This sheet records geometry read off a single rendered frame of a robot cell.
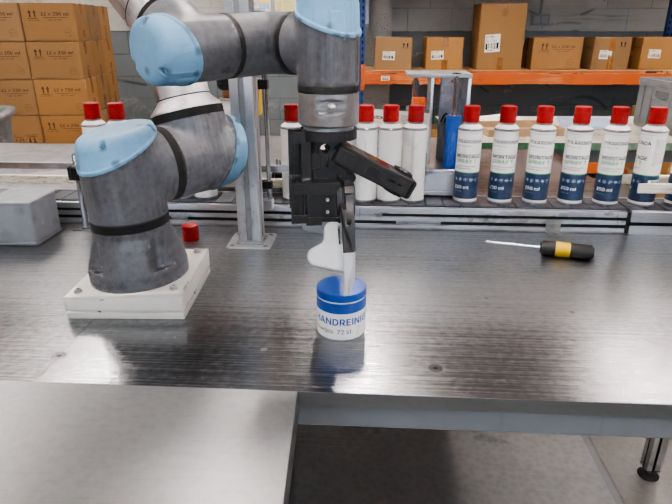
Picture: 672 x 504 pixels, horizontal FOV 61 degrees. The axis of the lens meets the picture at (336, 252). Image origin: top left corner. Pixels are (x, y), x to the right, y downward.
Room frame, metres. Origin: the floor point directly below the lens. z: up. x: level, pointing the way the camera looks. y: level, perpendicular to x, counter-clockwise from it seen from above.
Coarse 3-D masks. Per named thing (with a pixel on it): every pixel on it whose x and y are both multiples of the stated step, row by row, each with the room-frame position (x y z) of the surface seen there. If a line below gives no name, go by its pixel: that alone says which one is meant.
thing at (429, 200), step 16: (0, 192) 1.27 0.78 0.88; (64, 192) 1.27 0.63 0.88; (224, 192) 1.27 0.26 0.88; (512, 208) 1.15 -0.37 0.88; (528, 208) 1.15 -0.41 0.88; (544, 208) 1.15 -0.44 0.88; (560, 208) 1.15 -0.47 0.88; (576, 208) 1.15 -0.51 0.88; (592, 208) 1.15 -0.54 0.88; (608, 208) 1.15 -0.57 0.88; (624, 208) 1.15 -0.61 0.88
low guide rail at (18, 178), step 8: (0, 176) 1.30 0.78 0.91; (8, 176) 1.29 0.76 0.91; (16, 176) 1.29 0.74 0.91; (24, 176) 1.29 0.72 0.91; (32, 176) 1.29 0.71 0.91; (40, 176) 1.29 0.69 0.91; (48, 176) 1.29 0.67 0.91; (56, 176) 1.29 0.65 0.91; (64, 176) 1.29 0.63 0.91; (232, 184) 1.26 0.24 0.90; (280, 184) 1.26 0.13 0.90
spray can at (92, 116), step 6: (84, 102) 1.25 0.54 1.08; (90, 102) 1.25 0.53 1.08; (96, 102) 1.25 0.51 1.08; (84, 108) 1.24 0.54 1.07; (90, 108) 1.24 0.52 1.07; (96, 108) 1.24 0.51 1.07; (84, 114) 1.24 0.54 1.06; (90, 114) 1.24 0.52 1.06; (96, 114) 1.24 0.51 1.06; (84, 120) 1.25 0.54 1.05; (90, 120) 1.24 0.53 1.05; (96, 120) 1.24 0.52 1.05; (102, 120) 1.25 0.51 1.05; (84, 126) 1.23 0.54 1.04; (90, 126) 1.23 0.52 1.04; (96, 126) 1.23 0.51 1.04; (84, 132) 1.23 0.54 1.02
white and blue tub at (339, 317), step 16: (320, 288) 0.71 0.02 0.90; (336, 288) 0.71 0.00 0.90; (352, 288) 0.71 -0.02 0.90; (320, 304) 0.70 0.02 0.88; (336, 304) 0.69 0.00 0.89; (352, 304) 0.69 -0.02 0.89; (320, 320) 0.70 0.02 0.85; (336, 320) 0.69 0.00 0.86; (352, 320) 0.69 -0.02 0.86; (336, 336) 0.69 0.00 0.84; (352, 336) 0.69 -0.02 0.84
